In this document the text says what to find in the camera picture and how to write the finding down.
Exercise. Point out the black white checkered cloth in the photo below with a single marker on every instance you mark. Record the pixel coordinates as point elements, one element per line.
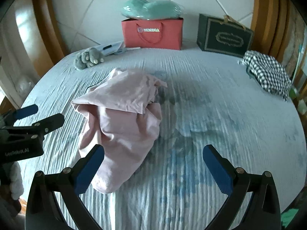
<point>268,71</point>

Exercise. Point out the black pen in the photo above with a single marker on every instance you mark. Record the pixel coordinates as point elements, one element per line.
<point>107,46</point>

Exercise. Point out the dark green gift box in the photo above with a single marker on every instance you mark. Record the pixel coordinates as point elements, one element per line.
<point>208,38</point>

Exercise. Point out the teal packaged pillow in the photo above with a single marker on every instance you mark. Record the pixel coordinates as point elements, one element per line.
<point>148,9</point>

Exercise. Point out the pink printed shirt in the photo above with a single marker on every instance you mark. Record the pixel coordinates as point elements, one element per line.
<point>124,124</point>

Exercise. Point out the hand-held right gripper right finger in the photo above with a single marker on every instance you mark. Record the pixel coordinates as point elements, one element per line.
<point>218,170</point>

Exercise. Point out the green cloth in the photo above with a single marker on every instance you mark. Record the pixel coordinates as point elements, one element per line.
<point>289,218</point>

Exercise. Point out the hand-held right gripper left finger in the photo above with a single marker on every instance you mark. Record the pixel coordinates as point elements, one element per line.
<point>90,170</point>

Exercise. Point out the red paper bag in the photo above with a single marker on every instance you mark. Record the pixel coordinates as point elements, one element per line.
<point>168,36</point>

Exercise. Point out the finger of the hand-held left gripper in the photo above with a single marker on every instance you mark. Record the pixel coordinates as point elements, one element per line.
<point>51,122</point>
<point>26,111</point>

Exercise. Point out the grey plush toy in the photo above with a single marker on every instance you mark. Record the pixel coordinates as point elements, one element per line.
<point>87,57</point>

